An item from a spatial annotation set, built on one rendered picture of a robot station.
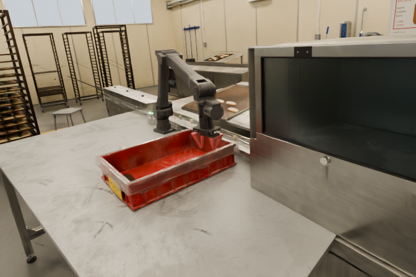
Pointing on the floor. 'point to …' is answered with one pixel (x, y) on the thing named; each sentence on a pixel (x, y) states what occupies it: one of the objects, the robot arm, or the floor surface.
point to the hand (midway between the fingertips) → (207, 148)
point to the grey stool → (67, 114)
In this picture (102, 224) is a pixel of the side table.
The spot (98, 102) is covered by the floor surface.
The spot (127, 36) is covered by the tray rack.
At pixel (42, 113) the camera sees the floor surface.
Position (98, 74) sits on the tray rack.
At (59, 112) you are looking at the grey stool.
